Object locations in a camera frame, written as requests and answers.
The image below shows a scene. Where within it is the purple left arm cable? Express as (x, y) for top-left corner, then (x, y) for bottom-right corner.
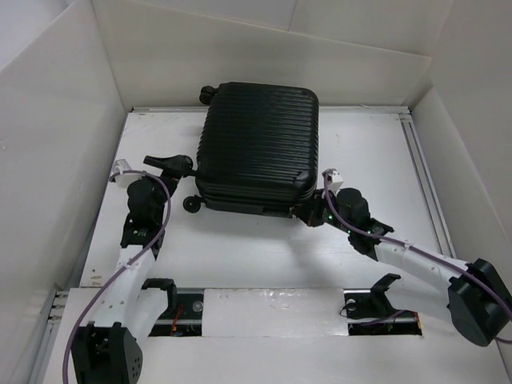
(66, 167), (174, 373)

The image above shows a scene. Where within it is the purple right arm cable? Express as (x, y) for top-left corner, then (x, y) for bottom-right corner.
(322, 171), (512, 343)

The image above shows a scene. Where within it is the black ribbed hard-shell suitcase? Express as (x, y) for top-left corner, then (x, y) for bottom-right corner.
(182, 82), (319, 218)

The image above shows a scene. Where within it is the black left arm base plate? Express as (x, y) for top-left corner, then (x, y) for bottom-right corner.
(150, 289), (204, 337)

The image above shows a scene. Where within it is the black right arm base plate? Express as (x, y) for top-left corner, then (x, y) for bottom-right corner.
(339, 274), (422, 336)

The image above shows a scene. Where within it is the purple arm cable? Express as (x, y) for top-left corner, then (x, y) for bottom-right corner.
(322, 171), (512, 343)
(66, 167), (174, 373)

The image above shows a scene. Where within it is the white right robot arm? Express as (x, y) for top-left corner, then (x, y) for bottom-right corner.
(293, 169), (511, 346)

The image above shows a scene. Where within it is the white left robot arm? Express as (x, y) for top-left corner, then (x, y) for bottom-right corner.
(62, 155), (194, 383)

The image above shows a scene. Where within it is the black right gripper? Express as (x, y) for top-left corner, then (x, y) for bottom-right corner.
(291, 188), (354, 234)

